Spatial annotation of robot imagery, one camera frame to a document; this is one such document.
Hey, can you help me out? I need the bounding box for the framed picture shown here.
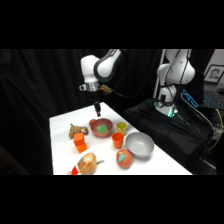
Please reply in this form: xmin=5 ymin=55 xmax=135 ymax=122
xmin=203 ymin=64 xmax=224 ymax=84

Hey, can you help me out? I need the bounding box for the brown rope toy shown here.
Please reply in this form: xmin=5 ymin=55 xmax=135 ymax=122
xmin=68 ymin=122 xmax=89 ymax=140

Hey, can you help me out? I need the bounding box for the yellow cable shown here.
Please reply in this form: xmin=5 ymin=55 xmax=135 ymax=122
xmin=209 ymin=107 xmax=224 ymax=152

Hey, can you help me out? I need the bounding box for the black curtain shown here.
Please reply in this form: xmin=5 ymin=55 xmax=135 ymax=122
xmin=0 ymin=49 xmax=164 ymax=176

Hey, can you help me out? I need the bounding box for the small green light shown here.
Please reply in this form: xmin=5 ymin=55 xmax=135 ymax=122
xmin=167 ymin=107 xmax=179 ymax=120

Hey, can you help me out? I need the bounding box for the yellow-green cup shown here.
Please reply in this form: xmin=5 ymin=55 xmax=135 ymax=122
xmin=115 ymin=121 xmax=129 ymax=136

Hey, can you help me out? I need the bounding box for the teal-lit keyboard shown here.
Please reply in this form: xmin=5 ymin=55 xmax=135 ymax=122
xmin=202 ymin=92 xmax=222 ymax=108

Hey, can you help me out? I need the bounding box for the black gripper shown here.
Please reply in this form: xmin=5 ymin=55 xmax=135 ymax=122
xmin=87 ymin=89 xmax=103 ymax=118

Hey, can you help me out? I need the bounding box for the yellowish wrist camera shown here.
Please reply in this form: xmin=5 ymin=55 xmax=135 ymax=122
xmin=98 ymin=84 xmax=113 ymax=95

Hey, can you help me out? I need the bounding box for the orange cup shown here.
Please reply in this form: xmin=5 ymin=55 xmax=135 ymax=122
xmin=111 ymin=131 xmax=126 ymax=150

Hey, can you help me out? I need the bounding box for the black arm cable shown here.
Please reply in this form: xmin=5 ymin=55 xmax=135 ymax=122
xmin=109 ymin=49 xmax=163 ymax=100

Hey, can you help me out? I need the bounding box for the grey bowl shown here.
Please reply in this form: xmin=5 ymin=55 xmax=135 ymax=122
xmin=125 ymin=131 xmax=156 ymax=160

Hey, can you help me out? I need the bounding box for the orange ball with teal patch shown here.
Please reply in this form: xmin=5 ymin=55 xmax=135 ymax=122
xmin=115 ymin=148 xmax=135 ymax=170

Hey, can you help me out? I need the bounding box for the orange block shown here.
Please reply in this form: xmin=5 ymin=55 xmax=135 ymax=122
xmin=73 ymin=132 xmax=89 ymax=154

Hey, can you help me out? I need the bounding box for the black cloth-covered stand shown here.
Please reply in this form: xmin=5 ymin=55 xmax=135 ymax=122
xmin=123 ymin=97 xmax=215 ymax=175

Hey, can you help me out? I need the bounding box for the blue-lit device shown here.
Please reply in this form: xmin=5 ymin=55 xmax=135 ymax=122
xmin=180 ymin=88 xmax=200 ymax=109

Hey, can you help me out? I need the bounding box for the pink bowl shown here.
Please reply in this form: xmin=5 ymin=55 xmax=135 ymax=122
xmin=88 ymin=117 xmax=114 ymax=139

